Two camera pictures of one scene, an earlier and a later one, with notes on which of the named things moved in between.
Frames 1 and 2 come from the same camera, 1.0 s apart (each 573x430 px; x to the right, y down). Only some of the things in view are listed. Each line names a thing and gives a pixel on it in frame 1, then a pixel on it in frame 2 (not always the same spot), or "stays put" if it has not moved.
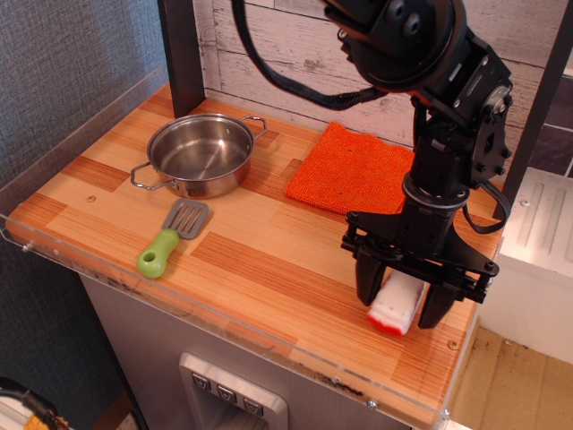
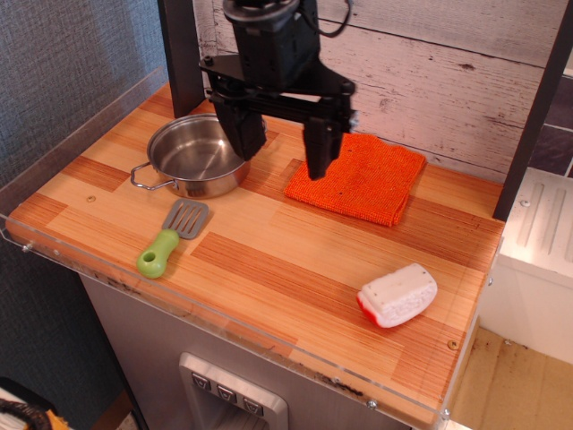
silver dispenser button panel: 221,399 stays put
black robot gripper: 423,236 -> 280,73
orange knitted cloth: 354,171 stays put
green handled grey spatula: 185,219 stays put
